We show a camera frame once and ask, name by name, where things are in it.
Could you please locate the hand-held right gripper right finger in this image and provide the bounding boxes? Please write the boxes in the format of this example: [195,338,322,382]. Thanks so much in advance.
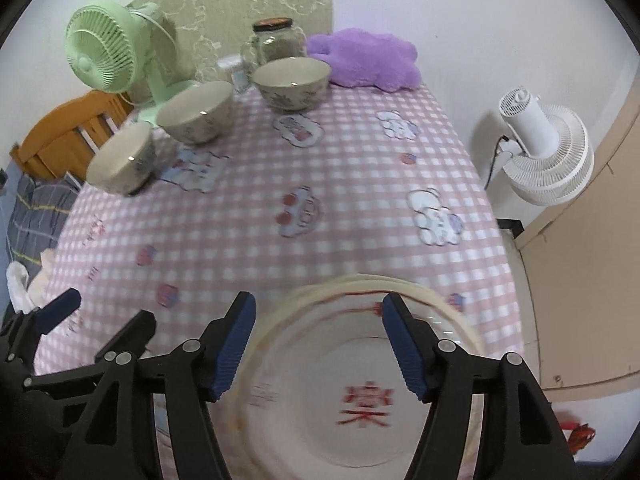
[382,293,576,480]

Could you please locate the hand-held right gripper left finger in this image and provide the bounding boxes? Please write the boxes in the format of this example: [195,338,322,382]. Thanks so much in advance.
[60,291,257,480]

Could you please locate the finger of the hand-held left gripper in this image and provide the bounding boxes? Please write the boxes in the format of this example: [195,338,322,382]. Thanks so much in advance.
[95,309,157,363]
[15,288,82,361]

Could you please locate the white plate with red print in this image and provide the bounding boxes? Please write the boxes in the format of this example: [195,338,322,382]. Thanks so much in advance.
[235,280,483,480]

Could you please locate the green floral ceramic bowl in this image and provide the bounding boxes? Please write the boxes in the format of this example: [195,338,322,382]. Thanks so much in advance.
[156,81,235,145]
[251,57,332,112]
[86,121,157,196]

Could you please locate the white crumpled cloth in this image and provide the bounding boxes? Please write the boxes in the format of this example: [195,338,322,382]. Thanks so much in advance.
[6,250,56,311]

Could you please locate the blue plaid pillow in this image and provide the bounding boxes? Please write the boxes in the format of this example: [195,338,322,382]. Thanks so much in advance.
[2,172,83,266]

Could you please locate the pink checked bear tablecloth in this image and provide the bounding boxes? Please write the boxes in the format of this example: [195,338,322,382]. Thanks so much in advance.
[32,80,526,480]

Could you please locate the beige wardrobe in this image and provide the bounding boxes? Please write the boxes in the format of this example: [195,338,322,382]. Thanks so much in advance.
[515,110,640,403]

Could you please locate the white standing fan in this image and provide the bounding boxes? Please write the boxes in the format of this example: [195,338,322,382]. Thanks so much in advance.
[497,87,595,206]

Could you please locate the green desk fan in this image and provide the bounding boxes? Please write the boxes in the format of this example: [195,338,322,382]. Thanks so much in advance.
[65,2,201,123]

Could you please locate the clear cotton swab container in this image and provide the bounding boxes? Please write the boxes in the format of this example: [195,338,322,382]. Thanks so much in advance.
[217,55,251,92]

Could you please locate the purple plush pillow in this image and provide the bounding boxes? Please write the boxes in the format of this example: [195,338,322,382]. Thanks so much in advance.
[306,28,420,92]

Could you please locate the glass jar with dark lid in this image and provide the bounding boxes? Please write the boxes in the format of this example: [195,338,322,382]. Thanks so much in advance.
[241,18,307,68]

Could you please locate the green bear print mat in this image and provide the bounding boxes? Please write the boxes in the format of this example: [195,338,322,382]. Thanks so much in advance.
[127,0,335,86]

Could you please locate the black fan power cable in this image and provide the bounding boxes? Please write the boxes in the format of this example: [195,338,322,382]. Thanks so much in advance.
[482,135,508,191]

